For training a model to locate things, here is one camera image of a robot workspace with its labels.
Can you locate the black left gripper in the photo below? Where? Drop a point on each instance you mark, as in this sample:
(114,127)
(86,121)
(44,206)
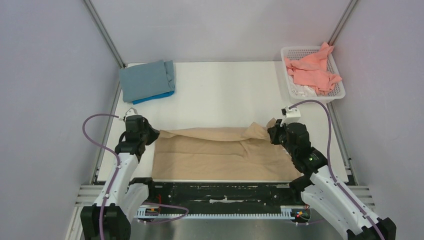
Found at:
(154,133)

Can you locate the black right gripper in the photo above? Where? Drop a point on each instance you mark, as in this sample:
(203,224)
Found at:
(274,134)

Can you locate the beige t shirt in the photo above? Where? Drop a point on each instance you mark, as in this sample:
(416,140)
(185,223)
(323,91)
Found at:
(221,154)

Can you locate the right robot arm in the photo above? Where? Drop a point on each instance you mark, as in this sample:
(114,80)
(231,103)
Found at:
(322,190)

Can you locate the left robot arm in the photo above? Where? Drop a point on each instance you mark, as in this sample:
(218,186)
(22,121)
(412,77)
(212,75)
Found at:
(110,216)

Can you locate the white t shirt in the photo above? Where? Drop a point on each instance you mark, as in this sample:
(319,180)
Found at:
(301,90)

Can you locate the bright blue folded t shirt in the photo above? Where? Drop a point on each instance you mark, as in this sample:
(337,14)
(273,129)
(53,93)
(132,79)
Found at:
(154,97)

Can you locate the grey-blue folded t shirt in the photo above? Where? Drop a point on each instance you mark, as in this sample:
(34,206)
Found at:
(146,80)

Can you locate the white plastic laundry basket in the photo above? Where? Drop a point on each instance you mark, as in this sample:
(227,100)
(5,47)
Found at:
(296,53)

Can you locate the pink t shirt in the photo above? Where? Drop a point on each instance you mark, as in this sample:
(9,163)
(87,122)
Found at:
(311,71)

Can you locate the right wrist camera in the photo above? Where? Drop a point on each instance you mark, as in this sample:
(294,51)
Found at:
(290,115)

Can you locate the white cable duct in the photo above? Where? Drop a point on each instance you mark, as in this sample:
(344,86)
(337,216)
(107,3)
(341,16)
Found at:
(290,214)

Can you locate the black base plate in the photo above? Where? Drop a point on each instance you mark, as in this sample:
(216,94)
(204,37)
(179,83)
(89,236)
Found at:
(225,197)

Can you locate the aluminium frame rail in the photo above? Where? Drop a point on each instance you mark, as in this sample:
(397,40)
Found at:
(104,33)

